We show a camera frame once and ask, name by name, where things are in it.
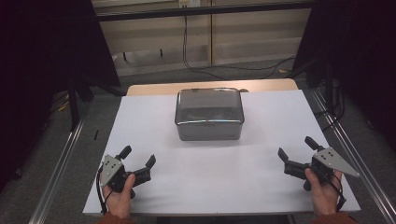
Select beige cabinet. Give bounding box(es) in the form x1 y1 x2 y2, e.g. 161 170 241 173
98 7 312 77

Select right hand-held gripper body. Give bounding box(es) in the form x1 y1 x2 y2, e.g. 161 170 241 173
311 147 361 185

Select clear plastic storage box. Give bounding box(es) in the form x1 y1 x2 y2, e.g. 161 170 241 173
175 90 245 142

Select white wall socket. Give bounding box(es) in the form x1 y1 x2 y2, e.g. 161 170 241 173
178 0 202 8

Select aluminium rail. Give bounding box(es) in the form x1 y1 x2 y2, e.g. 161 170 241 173
28 116 89 224
311 88 396 224

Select clear plastic box lid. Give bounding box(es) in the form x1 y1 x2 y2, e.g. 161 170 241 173
174 87 246 126

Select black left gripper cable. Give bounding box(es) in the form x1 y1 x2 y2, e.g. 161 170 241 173
96 167 109 216

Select white board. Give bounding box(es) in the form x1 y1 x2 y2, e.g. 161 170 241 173
82 90 361 217

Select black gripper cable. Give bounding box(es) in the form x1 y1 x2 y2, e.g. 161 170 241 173
320 169 347 213
96 167 109 216

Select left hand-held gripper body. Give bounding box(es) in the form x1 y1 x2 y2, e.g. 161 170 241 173
100 154 136 192

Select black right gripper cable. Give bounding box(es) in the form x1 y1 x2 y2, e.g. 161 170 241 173
320 169 347 213

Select person's left hand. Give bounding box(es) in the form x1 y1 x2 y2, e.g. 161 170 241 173
102 173 137 217

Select black stand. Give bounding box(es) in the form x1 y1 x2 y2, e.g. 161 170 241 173
67 77 94 133

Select wooden table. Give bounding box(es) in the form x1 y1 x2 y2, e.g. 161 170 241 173
126 77 299 97

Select person's right hand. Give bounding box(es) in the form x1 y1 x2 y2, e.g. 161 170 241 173
304 169 344 217

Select black horizontal bar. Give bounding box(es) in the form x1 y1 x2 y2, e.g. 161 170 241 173
95 1 313 22

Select black curtain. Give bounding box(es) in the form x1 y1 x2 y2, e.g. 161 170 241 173
0 0 121 190
292 0 396 152

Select black floor cable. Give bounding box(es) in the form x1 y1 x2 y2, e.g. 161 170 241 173
181 15 297 80

